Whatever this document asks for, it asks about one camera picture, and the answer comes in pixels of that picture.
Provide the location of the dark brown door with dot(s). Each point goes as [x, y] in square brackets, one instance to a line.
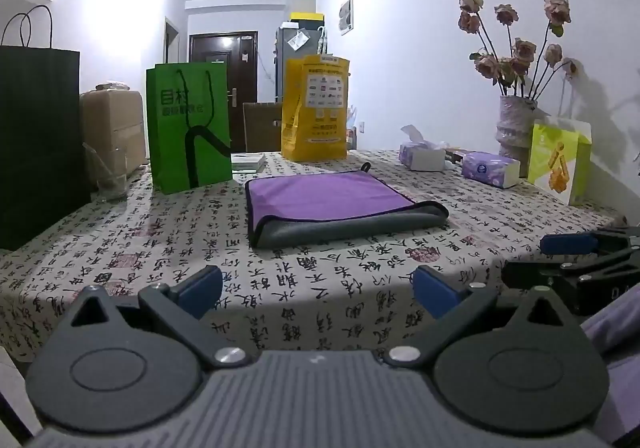
[223, 72]

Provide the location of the green paper bag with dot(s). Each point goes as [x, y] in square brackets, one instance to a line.
[189, 125]

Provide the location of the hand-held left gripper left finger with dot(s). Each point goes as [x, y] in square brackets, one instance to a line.
[199, 289]

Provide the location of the yellow paper bag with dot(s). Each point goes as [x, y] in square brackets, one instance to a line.
[315, 107]

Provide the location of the flat white box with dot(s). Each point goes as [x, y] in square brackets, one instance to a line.
[248, 160]

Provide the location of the purple tissue pack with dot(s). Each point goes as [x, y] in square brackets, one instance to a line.
[490, 169]

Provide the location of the yellow box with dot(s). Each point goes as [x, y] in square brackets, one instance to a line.
[307, 16]

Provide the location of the wall picture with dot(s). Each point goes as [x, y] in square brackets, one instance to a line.
[346, 15]

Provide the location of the beige cardboard box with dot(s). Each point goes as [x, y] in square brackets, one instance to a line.
[114, 125]

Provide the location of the black paper bag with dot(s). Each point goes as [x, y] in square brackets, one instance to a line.
[40, 142]

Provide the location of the person's right forearm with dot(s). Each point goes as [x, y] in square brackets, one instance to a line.
[615, 328]

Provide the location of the calligraphy print tablecloth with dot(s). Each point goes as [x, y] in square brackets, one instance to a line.
[320, 273]

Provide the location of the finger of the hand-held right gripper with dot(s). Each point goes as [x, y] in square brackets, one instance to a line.
[532, 274]
[570, 243]

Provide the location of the grey refrigerator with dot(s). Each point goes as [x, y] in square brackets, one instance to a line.
[299, 50]

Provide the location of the dried roses bunch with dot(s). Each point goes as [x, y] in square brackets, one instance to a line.
[517, 50]

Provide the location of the white tissue box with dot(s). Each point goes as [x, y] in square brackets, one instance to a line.
[421, 153]

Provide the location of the brown cardboard box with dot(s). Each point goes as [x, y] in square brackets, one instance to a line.
[261, 126]

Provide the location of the yellow-green snack box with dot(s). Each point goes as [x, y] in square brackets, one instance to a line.
[560, 162]

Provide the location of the clear glass cup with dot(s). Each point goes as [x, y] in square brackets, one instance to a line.
[107, 177]

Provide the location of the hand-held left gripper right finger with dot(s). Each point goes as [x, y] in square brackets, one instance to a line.
[436, 294]

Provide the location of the patterned flower vase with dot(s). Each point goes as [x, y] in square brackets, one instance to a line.
[515, 130]

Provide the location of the purple and grey towel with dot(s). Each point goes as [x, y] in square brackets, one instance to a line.
[327, 202]

